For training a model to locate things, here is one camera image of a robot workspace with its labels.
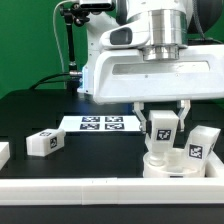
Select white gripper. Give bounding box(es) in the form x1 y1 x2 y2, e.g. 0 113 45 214
91 25 224 135

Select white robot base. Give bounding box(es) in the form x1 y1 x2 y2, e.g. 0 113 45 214
78 12 118 97

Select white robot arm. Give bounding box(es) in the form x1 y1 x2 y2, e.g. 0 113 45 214
93 0 224 130

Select white sheet with tags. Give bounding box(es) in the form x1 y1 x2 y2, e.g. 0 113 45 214
59 115 140 132

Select white front wall barrier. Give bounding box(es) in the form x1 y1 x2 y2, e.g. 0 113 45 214
0 178 224 206

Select black cables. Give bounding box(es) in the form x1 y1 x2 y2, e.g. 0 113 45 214
29 70 83 90

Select camera on mount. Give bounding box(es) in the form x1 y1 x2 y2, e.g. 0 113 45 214
79 0 115 12

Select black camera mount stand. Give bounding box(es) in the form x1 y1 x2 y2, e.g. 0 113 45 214
60 3 89 90

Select white cable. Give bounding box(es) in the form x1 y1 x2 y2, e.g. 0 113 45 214
52 0 81 74

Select white left wall barrier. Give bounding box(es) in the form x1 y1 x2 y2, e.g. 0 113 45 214
0 142 10 170

